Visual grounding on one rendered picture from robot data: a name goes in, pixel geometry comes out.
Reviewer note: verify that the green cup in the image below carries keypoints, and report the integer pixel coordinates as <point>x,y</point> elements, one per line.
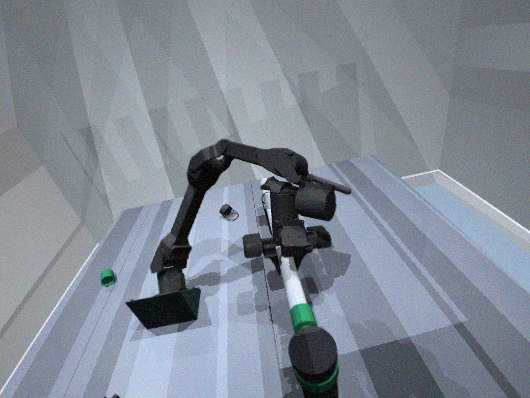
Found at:
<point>302,316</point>

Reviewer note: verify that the black rod with white end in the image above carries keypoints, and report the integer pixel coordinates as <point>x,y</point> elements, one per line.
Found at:
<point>339,187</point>

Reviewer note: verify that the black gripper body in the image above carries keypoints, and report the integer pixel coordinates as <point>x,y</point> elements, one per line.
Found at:
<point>254,246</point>

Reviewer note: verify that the green cylinder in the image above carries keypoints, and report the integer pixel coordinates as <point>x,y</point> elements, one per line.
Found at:
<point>107,277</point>

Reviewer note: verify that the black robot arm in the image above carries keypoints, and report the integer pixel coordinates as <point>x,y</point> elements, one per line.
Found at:
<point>310,199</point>

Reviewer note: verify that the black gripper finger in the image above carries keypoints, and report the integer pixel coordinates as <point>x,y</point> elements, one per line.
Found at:
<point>274,259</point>
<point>298,260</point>

